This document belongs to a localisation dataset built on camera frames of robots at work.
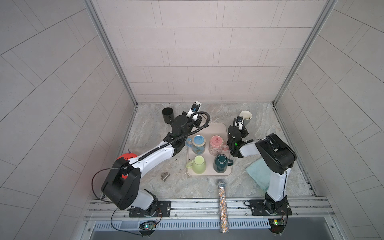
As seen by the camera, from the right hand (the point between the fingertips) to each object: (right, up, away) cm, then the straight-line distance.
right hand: (239, 120), depth 95 cm
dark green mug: (-15, -21, -19) cm, 32 cm away
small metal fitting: (-45, -30, -15) cm, 56 cm away
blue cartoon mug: (-27, -12, -13) cm, 32 cm away
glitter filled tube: (-15, -39, -26) cm, 49 cm away
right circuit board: (+10, -47, -27) cm, 55 cm away
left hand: (-25, +9, -20) cm, 33 cm away
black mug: (-47, +4, +3) cm, 47 cm away
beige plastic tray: (-14, -6, +8) cm, 17 cm away
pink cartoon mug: (-16, -13, -13) cm, 25 cm away
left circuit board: (-49, -45, -31) cm, 73 cm away
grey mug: (+7, +3, +6) cm, 10 cm away
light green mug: (-26, -22, -19) cm, 39 cm away
